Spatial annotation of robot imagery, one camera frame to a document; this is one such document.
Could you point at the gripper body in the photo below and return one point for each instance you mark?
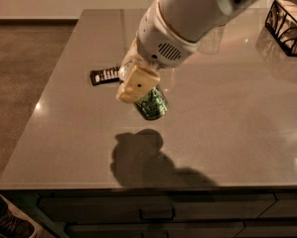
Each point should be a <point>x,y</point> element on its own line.
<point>155,41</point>

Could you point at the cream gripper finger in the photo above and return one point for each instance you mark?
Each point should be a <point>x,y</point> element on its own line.
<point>128,94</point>

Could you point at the green soda can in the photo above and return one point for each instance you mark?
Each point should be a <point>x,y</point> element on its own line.
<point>153,105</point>

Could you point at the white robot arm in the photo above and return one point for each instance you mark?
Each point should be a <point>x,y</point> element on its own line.
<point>169,32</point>

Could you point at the black snack bar wrapper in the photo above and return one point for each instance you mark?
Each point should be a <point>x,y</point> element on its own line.
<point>103,76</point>

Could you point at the cabinet drawer front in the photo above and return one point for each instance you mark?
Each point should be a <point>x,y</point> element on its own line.
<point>127,209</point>

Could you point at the dark shoe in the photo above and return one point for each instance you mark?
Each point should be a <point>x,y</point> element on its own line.
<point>12,226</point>

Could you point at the dark drawer handle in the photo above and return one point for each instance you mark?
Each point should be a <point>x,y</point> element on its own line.
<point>157,213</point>

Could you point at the black wire napkin basket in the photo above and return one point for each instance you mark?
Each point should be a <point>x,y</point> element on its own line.
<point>281,22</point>

